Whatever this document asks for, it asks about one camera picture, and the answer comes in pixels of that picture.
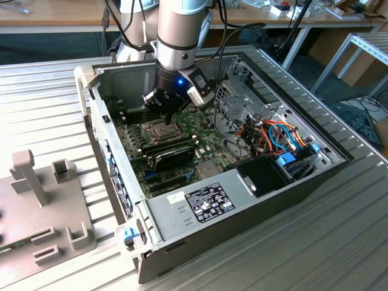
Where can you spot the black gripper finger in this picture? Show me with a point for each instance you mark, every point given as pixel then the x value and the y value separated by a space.
pixel 182 109
pixel 151 103

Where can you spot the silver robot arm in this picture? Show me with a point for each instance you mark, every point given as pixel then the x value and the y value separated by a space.
pixel 182 30

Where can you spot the black RAM slot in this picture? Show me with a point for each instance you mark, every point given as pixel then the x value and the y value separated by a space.
pixel 172 145
pixel 131 108
pixel 131 117
pixel 172 148
pixel 131 112
pixel 172 142
pixel 131 121

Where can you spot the green motherboard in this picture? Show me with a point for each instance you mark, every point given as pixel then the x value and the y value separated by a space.
pixel 218 142

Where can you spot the metal drive cage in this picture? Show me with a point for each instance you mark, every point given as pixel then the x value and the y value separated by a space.
pixel 239 104

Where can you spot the silver chipset heat sink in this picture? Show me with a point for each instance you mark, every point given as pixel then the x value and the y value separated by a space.
pixel 208 169

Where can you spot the black expansion slot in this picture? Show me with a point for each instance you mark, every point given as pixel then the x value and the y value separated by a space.
pixel 166 181
pixel 169 187

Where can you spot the black rating label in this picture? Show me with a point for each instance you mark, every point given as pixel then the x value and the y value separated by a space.
pixel 209 201

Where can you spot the black plastic air shroud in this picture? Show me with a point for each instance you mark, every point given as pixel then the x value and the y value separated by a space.
pixel 260 177

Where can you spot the silver power supply unit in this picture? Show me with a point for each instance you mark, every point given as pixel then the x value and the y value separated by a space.
pixel 169 218

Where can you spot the blue disk carrier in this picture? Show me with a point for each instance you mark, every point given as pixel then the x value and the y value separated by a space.
pixel 316 148
pixel 286 159

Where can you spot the small white box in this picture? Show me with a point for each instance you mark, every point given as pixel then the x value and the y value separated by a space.
pixel 277 10

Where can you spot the blue case latch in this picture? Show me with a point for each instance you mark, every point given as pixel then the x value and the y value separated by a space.
pixel 129 235

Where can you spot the open black PC case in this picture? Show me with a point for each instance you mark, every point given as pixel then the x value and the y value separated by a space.
pixel 242 230

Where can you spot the wooden desk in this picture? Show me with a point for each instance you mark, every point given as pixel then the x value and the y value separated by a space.
pixel 45 15

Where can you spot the black stand pole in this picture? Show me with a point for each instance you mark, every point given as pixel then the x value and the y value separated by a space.
pixel 299 21

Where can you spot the grey parts rack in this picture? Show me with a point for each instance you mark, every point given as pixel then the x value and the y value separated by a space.
pixel 45 212

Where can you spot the brown cardboard box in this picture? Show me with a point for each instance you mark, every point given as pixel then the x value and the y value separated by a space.
pixel 327 42
pixel 382 133

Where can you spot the green RAM stick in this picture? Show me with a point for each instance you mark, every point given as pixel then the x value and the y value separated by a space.
pixel 16 244

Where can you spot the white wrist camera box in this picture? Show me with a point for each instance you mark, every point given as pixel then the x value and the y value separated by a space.
pixel 200 94

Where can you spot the aluminium frame table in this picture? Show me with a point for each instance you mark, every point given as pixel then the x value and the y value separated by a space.
pixel 371 45

